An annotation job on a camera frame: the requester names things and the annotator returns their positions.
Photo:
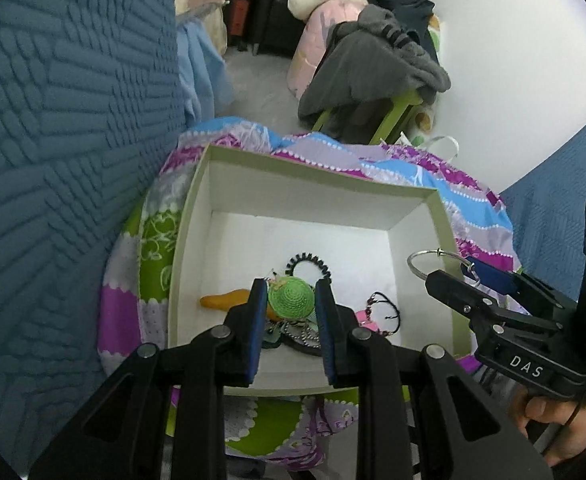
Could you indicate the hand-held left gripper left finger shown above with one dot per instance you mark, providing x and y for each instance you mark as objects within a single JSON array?
[{"x": 255, "y": 330}]

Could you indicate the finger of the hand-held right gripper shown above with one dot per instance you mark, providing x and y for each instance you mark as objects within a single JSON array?
[
  {"x": 453, "y": 292},
  {"x": 493, "y": 275}
]

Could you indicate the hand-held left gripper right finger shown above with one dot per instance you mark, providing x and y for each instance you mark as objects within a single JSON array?
[{"x": 325, "y": 330}]

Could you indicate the silver hoop bangle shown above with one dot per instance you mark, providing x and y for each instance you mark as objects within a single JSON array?
[{"x": 439, "y": 253}]

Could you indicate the green crochet hat ornament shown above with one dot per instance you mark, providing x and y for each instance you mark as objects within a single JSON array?
[{"x": 290, "y": 297}]

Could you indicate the white cardboard box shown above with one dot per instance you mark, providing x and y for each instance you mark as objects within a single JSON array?
[{"x": 298, "y": 200}]

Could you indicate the person's right hand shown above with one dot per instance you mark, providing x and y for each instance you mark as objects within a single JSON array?
[{"x": 563, "y": 420}]

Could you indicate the pink hair clip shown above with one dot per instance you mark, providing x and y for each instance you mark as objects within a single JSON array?
[{"x": 365, "y": 317}]

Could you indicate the orange fabric ornament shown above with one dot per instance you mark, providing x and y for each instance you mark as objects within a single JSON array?
[{"x": 223, "y": 300}]

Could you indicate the blue quilted cloth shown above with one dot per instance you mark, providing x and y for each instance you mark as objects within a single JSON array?
[{"x": 548, "y": 200}]

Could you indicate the floral patchwork quilt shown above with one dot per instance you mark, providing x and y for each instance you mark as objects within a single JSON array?
[{"x": 138, "y": 310}]

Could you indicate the green stool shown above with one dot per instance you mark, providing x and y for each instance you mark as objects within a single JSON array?
[{"x": 398, "y": 107}]

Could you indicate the grey fleece garment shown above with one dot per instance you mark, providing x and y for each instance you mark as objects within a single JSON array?
[{"x": 373, "y": 60}]

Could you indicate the blue textured pillow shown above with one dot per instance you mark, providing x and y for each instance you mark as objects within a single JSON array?
[{"x": 73, "y": 160}]

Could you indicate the light blue sheet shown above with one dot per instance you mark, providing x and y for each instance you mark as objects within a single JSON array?
[{"x": 203, "y": 75}]

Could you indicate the pink quilt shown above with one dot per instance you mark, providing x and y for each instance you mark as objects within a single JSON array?
[{"x": 318, "y": 40}]

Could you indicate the beige cloth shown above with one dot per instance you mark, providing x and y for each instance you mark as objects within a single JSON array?
[{"x": 215, "y": 30}]

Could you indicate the black suitcase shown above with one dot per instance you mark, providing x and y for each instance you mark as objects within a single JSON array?
[{"x": 273, "y": 10}]

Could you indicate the red suitcase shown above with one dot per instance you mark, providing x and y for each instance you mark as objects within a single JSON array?
[{"x": 237, "y": 7}]

